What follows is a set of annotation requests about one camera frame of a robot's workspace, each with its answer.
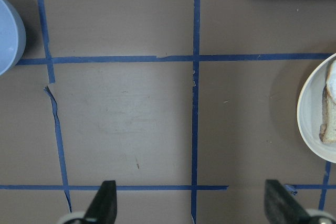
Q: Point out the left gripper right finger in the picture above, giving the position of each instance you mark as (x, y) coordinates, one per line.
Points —
(280, 206)

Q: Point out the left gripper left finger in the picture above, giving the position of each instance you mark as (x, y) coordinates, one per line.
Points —
(103, 208)

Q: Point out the white round plate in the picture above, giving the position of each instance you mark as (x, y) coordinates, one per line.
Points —
(309, 111)

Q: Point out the bread slice on plate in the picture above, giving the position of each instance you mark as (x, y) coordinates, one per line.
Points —
(327, 128)

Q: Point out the fried egg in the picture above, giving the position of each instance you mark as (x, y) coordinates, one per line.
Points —
(331, 81)

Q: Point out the blue bowl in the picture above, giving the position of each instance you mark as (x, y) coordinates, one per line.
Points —
(13, 36)

